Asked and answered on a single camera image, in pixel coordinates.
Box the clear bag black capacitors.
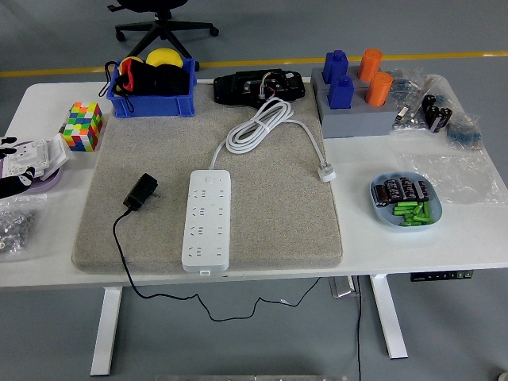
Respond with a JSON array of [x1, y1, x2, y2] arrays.
[[419, 75, 465, 135]]

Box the yellow ball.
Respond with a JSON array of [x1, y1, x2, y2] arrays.
[[145, 48, 184, 68]]

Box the white power strip cable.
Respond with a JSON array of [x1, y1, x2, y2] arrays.
[[208, 98, 338, 184]]

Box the blue block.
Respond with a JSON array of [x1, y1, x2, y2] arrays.
[[321, 49, 349, 85], [327, 75, 355, 110]]

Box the multicoloured puzzle cube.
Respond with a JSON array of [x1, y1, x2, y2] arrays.
[[61, 102, 105, 152]]

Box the black table control panel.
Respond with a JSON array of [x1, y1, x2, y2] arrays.
[[410, 270, 475, 283]]

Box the clear bag of screws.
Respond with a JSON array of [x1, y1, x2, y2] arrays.
[[0, 193, 48, 261]]

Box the white power strip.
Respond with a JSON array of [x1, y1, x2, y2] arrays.
[[181, 169, 232, 274]]

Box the metal box under table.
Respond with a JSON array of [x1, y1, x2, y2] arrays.
[[328, 276, 360, 298]]

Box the thin black adapter cord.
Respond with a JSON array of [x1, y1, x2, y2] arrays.
[[112, 208, 323, 322]]

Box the clear bag metal parts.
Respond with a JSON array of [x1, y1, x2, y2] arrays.
[[391, 102, 429, 134]]

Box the white table leg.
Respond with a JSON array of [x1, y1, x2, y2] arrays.
[[368, 273, 409, 360], [90, 286, 123, 377]]

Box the blue plastic bin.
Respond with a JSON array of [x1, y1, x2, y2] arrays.
[[106, 58, 198, 119]]

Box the empty clear plastic bag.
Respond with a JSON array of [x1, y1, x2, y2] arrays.
[[398, 149, 508, 206]]

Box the clear bag blue components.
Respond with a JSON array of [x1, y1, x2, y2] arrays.
[[444, 113, 484, 152], [391, 67, 425, 105]]

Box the orange cylinder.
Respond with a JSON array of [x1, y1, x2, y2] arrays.
[[364, 71, 394, 106], [356, 48, 383, 83]]

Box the black office chair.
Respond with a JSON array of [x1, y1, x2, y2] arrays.
[[106, 0, 220, 71]]

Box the grey block holder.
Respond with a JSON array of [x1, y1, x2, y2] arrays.
[[310, 65, 399, 139]]

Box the black power adapter plug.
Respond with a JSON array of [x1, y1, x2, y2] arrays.
[[121, 172, 163, 212]]

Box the black pouch with red trim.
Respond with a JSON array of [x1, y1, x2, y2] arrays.
[[103, 57, 191, 114]]

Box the black hanging cable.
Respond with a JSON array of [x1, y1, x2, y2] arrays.
[[354, 275, 363, 381]]

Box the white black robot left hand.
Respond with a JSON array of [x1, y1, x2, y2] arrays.
[[0, 136, 37, 200]]

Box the black electronic device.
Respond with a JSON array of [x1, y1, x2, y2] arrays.
[[213, 68, 306, 107]]

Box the light blue plate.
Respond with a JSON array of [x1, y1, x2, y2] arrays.
[[369, 171, 443, 233]]

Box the white wall socket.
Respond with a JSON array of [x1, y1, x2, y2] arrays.
[[2, 139, 51, 179]]

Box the grey-brown mat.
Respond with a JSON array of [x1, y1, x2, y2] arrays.
[[71, 81, 344, 275]]

